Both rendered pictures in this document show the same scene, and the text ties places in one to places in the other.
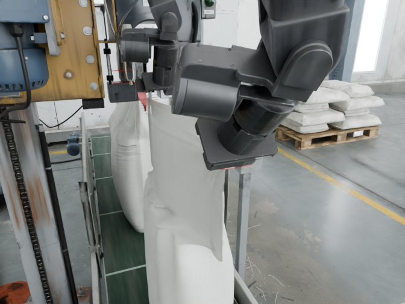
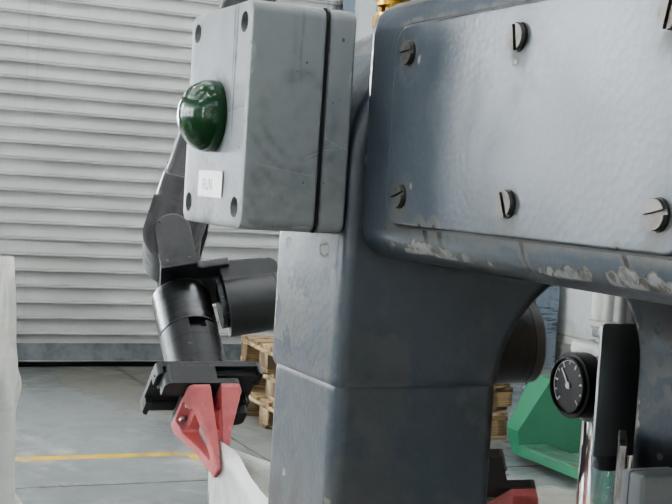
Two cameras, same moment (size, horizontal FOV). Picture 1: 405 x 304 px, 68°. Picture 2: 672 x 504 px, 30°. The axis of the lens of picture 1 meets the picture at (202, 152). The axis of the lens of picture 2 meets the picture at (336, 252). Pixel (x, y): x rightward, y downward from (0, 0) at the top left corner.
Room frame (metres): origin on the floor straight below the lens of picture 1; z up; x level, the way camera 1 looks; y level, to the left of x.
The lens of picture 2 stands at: (1.54, -0.01, 1.26)
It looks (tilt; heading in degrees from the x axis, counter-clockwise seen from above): 3 degrees down; 176
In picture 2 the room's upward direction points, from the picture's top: 4 degrees clockwise
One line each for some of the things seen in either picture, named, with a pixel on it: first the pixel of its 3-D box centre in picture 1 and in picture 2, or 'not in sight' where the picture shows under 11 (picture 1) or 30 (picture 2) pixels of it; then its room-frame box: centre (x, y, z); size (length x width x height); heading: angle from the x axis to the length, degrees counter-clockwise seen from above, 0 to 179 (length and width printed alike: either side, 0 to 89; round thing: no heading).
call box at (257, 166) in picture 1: (246, 159); not in sight; (0.92, -0.14, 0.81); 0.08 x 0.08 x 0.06; 21
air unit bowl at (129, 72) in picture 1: (129, 69); (604, 472); (0.85, 0.20, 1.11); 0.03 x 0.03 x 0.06
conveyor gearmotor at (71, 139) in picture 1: (76, 143); not in sight; (2.37, 1.05, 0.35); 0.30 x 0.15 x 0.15; 21
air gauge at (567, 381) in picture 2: not in sight; (578, 385); (0.86, 0.18, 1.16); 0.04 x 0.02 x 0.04; 21
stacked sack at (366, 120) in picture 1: (350, 120); not in sight; (3.67, -1.86, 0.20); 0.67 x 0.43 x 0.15; 111
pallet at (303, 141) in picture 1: (317, 128); not in sight; (3.75, -1.49, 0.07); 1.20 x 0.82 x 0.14; 113
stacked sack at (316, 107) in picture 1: (299, 102); not in sight; (3.62, -1.18, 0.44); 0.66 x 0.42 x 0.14; 15
